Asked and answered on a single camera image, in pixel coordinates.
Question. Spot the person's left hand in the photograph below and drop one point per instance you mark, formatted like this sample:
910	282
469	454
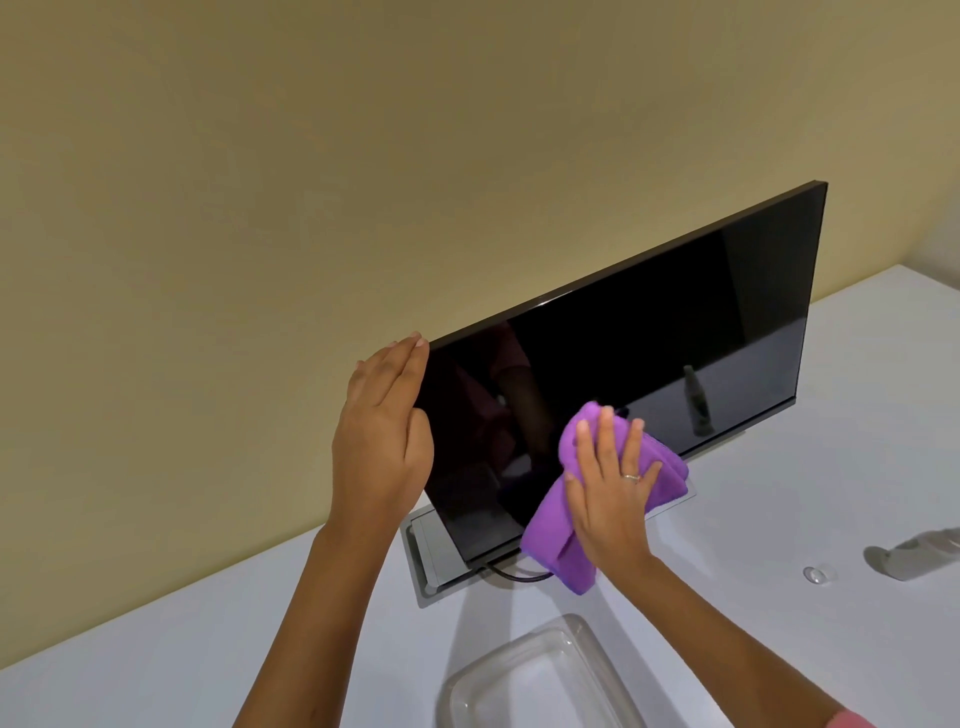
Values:
382	442

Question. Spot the person's right hand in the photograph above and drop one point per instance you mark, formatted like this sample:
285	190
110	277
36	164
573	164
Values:
611	517

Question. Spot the purple microfiber cloth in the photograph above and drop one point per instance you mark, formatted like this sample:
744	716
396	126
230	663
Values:
547	532

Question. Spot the clear plastic container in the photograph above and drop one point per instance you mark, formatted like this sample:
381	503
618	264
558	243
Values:
540	675

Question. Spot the black Dell monitor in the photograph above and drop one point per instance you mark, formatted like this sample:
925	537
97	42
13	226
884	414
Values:
637	337

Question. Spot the small white spray bottle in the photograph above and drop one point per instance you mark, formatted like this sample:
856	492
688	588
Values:
926	555

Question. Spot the person's right forearm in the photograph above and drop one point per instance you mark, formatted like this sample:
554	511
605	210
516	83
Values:
720	652

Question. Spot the person's left forearm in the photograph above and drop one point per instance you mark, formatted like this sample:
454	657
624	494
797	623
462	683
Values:
315	630

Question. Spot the clear bottle cap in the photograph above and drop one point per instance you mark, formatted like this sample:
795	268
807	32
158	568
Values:
817	575

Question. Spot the pink shirt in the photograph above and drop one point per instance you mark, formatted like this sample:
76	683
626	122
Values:
855	721

